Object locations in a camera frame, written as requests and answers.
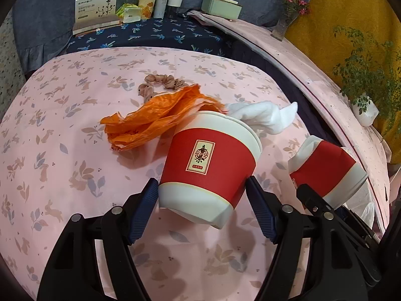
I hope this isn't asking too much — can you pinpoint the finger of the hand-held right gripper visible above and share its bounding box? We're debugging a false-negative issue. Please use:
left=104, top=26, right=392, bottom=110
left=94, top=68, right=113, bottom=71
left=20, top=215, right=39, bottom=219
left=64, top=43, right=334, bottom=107
left=296, top=184, right=334, bottom=220

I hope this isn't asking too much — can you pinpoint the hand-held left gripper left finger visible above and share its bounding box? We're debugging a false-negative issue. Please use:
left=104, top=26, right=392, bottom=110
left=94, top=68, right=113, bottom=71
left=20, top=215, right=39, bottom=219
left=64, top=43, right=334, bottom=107
left=38, top=178, right=159, bottom=301

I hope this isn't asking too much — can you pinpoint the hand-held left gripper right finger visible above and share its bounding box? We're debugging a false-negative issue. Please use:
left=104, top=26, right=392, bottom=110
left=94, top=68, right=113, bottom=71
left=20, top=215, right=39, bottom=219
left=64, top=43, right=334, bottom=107
left=247, top=177, right=381, bottom=301

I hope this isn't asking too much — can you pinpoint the trash bin with white liner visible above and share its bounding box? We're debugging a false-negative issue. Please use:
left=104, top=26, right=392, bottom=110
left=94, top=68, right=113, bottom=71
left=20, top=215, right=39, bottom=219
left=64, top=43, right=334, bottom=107
left=357, top=199, right=378, bottom=231

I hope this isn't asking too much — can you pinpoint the red and white paper cup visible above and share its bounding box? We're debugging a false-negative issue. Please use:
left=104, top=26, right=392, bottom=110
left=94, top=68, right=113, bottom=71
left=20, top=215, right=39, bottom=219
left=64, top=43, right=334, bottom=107
left=158, top=110, right=262, bottom=229
left=289, top=139, right=369, bottom=210

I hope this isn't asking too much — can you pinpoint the orange plastic bag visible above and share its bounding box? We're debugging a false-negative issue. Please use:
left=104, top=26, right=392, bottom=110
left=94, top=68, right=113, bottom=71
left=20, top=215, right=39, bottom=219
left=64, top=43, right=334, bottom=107
left=100, top=83, right=229, bottom=153

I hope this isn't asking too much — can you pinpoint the dusty pink scrunchie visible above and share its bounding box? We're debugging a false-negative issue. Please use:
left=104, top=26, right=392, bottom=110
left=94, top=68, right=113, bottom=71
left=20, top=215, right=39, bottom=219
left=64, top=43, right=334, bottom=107
left=138, top=73, right=186, bottom=101

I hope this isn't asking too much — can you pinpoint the white plant pot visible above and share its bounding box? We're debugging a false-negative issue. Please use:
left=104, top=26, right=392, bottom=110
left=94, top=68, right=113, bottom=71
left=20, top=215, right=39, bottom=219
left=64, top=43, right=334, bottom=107
left=351, top=92, right=379, bottom=126

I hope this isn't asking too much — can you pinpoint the pink rabbit print tablecloth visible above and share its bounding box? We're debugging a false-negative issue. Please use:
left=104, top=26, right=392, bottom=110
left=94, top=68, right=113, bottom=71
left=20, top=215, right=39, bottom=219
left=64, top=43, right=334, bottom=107
left=0, top=46, right=392, bottom=301

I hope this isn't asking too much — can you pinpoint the dark purple cloth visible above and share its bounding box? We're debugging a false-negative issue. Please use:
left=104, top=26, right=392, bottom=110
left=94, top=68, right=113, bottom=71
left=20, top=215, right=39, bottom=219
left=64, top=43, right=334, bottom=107
left=230, top=31, right=342, bottom=151

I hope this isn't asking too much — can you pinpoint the green leafy plant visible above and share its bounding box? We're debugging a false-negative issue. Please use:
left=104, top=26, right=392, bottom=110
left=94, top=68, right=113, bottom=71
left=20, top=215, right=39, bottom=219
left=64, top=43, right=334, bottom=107
left=332, top=25, right=401, bottom=113

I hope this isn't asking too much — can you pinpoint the pink speckled cloth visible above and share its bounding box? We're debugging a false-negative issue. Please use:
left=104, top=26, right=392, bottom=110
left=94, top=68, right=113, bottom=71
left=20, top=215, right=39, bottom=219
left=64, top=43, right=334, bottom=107
left=186, top=9, right=392, bottom=236

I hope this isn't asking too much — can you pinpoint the glass vase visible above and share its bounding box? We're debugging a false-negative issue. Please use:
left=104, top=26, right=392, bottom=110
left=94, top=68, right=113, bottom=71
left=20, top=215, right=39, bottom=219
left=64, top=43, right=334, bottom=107
left=271, top=13, right=295, bottom=41

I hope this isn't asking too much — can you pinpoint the navy floral cloth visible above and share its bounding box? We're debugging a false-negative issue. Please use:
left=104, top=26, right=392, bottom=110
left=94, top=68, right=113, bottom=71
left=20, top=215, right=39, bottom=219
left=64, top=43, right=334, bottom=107
left=64, top=17, right=234, bottom=58

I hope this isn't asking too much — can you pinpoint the green packet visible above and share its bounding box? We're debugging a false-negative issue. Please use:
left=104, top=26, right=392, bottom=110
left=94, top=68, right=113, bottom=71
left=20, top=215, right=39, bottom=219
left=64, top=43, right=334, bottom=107
left=116, top=3, right=141, bottom=23

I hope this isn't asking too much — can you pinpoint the pink flower bouquet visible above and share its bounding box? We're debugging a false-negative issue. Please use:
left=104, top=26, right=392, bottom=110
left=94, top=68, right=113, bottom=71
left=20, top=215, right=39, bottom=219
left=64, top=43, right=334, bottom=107
left=276, top=0, right=311, bottom=18

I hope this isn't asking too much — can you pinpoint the yellow cloth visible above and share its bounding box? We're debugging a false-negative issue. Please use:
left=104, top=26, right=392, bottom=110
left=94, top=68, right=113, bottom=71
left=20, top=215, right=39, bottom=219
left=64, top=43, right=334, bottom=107
left=283, top=0, right=401, bottom=164

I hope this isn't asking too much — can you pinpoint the yellow tin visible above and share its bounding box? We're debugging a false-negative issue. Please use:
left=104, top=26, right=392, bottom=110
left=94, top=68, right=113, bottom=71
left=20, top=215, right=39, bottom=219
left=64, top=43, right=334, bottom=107
left=138, top=0, right=156, bottom=19

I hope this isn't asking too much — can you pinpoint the green tissue box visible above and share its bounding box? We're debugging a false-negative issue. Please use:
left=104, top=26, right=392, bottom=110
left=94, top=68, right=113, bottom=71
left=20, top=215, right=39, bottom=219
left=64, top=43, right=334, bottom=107
left=201, top=0, right=243, bottom=20

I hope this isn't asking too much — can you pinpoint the white box with flower print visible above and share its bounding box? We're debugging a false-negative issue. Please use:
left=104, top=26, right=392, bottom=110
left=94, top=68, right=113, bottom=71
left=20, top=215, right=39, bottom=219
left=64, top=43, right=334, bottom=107
left=73, top=0, right=121, bottom=36

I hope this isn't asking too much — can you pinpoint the blue grey cloth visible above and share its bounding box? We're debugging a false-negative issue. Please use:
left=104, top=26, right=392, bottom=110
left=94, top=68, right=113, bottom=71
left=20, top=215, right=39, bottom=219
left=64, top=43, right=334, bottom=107
left=6, top=0, right=320, bottom=76

